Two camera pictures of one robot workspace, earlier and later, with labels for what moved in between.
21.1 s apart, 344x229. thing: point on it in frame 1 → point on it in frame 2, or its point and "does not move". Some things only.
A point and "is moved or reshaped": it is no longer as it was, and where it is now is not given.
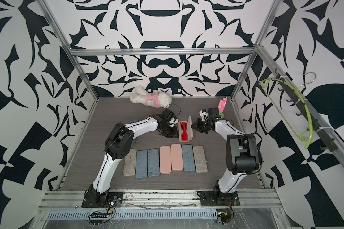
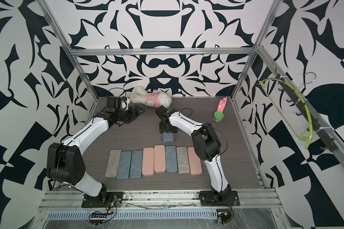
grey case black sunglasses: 200,160 → 182,159
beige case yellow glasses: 130,163 is moved or reshaped
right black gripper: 198,125 → 161,128
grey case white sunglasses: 153,163 → 135,168
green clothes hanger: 299,138 does not move
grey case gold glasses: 188,158 → 171,159
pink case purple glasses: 177,160 → 159,156
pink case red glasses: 185,130 → 194,162
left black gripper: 174,134 → 134,116
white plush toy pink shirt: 154,98 does not move
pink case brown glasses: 165,168 → 148,161
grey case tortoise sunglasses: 141,164 → 124,165
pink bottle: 222,104 does not move
